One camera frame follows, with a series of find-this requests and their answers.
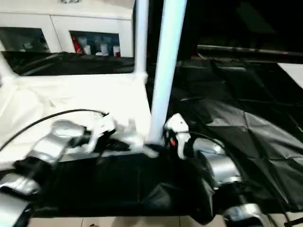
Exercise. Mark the white plastic table top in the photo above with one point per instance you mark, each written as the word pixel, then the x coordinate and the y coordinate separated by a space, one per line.
pixel 71 94

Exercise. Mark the white plastic table leg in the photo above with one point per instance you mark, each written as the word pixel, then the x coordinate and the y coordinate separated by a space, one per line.
pixel 141 40
pixel 165 59
pixel 7 68

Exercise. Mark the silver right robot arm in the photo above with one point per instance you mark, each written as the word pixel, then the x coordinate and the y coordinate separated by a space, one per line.
pixel 222 165

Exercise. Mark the black work surface mat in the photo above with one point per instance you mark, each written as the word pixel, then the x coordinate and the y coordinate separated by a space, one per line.
pixel 236 113

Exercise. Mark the small white cup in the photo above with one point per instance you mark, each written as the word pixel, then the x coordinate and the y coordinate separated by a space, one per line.
pixel 116 51

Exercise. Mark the patterned jar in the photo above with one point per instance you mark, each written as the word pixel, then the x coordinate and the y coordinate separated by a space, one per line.
pixel 97 45
pixel 104 49

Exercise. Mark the red white bottle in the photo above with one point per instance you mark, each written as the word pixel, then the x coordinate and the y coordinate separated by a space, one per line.
pixel 77 45

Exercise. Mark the small white figurine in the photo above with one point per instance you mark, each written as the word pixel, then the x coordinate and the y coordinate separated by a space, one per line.
pixel 27 45

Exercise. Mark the dark grey tube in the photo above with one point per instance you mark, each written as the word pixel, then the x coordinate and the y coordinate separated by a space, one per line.
pixel 255 50

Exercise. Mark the white glass-door cabinet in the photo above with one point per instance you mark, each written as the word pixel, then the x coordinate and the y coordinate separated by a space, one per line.
pixel 71 16

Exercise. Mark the black backdrop cloth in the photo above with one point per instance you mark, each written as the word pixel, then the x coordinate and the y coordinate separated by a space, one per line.
pixel 236 23

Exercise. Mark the grey patterned bundle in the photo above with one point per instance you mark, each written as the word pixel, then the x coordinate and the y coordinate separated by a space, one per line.
pixel 67 1

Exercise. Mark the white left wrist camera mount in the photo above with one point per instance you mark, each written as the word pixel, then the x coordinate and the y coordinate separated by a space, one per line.
pixel 104 127

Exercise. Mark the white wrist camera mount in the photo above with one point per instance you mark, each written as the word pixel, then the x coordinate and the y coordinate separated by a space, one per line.
pixel 104 127
pixel 178 124

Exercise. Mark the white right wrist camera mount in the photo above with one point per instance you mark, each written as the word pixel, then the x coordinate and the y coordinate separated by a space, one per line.
pixel 178 124

